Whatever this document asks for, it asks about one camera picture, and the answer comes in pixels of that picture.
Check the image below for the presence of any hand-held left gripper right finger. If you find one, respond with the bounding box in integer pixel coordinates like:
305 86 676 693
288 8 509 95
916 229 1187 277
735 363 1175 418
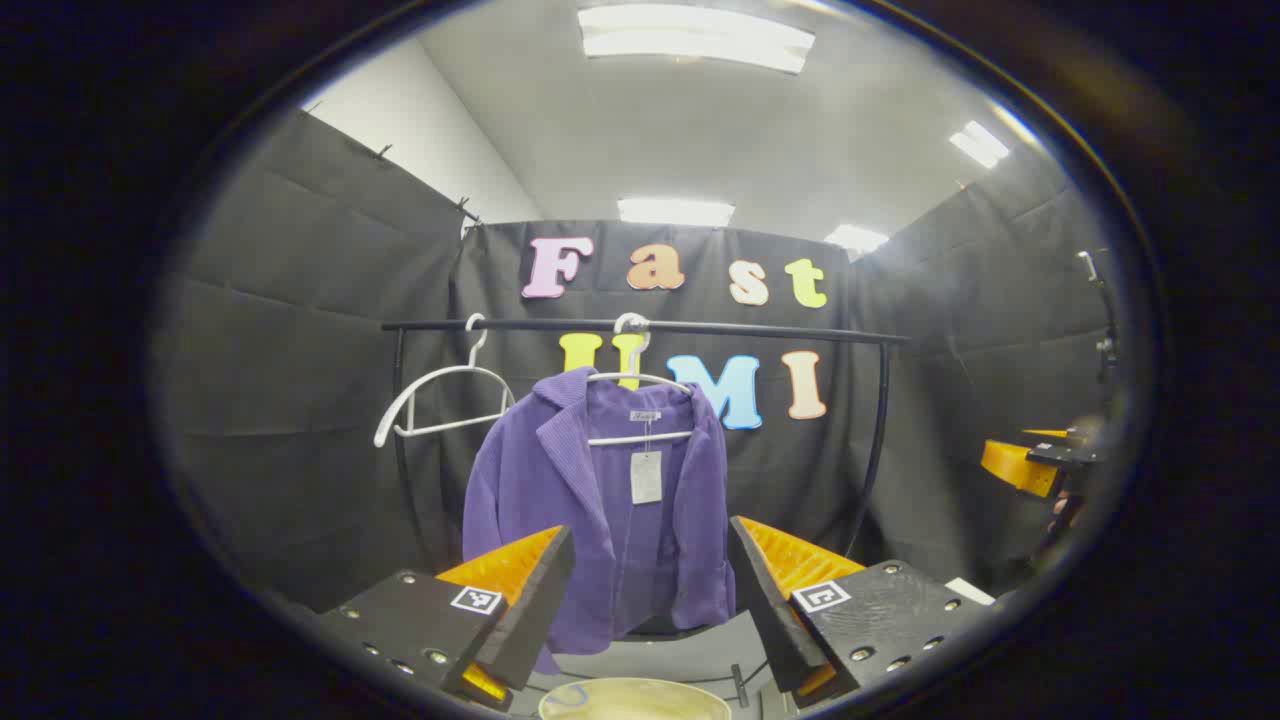
727 516 1001 707

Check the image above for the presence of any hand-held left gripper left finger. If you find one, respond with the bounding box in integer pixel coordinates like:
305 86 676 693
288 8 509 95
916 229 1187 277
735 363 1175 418
315 525 576 713

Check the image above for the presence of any purple corduroy jacket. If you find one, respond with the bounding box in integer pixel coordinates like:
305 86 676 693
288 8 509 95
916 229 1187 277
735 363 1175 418
462 366 738 676

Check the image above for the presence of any cream fabric laundry hamper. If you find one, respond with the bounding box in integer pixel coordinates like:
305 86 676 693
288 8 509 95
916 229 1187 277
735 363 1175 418
538 677 734 720

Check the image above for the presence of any white plastic clothes hanger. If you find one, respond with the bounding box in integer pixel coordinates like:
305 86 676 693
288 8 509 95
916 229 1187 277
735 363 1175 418
585 313 696 448
374 313 517 449

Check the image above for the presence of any black metal clothes rack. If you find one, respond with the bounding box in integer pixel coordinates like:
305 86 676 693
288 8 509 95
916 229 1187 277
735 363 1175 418
380 316 913 706

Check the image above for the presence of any black backdrop cloth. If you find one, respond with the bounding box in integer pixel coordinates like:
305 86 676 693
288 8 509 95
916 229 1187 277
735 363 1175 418
160 108 1126 616

